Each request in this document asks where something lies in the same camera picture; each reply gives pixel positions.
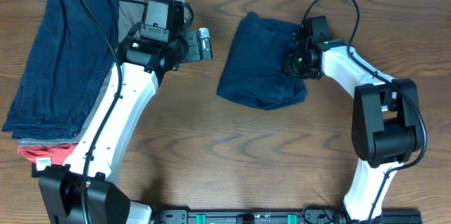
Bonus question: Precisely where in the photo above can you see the navy blue shorts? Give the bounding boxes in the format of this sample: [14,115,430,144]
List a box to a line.
[216,12,307,111]

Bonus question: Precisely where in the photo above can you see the folded grey garment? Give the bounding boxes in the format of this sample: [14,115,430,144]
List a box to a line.
[18,0,147,147]

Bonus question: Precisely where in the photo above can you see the folded navy jeans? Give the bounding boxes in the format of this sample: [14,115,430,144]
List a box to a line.
[1,0,121,140]

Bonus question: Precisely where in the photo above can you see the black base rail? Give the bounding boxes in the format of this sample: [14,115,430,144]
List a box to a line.
[151,209,423,224]

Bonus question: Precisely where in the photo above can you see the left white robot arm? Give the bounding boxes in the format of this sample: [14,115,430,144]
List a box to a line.
[39,0,212,223]

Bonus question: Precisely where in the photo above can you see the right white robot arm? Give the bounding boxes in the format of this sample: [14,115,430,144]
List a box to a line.
[284,15,426,223]

